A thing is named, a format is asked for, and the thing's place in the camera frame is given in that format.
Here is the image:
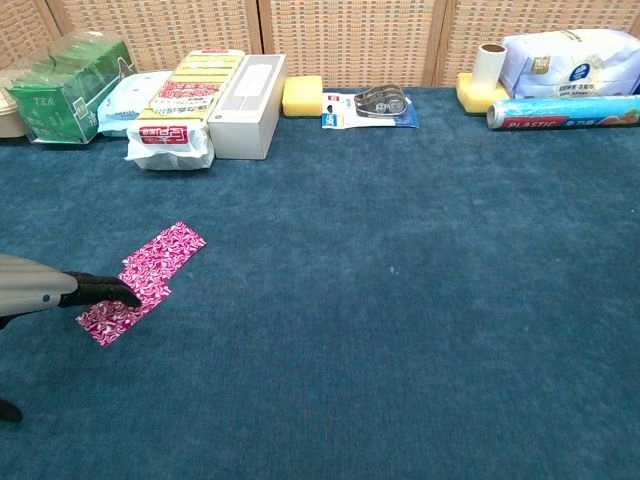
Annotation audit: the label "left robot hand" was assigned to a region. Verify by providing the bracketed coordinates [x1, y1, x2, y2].
[0, 253, 142, 424]

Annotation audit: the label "beige lidded lunch box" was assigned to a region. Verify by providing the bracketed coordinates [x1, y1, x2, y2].
[0, 85, 29, 140]

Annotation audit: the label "clear box green tea bags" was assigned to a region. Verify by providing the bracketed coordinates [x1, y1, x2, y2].
[4, 28, 137, 146]

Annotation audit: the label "light blue wet wipes pack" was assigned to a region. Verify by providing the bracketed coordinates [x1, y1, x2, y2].
[97, 70, 174, 137]

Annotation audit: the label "yellow sponge multipack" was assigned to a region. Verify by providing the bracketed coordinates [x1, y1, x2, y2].
[124, 48, 247, 171]

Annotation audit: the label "white power strip box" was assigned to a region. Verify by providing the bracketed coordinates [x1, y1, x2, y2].
[207, 53, 288, 161]

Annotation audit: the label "teal felt table mat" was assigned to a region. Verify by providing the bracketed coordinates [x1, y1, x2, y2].
[0, 85, 640, 480]

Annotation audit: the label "correction tape blister pack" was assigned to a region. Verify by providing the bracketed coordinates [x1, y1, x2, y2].
[321, 84, 420, 130]

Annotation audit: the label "woven bamboo folding screen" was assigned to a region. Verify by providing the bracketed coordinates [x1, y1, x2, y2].
[0, 0, 640, 89]

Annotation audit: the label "yellow sponge with paper cup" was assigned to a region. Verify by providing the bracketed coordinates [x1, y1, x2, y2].
[455, 72, 511, 119]

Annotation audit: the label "white paper roll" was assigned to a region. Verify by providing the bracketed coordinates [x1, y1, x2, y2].
[472, 43, 509, 91]

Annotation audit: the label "blue plastic wrap roll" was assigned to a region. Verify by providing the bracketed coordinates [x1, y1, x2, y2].
[486, 94, 640, 132]

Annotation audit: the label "white blue tissue bag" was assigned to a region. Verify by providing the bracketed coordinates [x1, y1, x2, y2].
[499, 28, 640, 100]

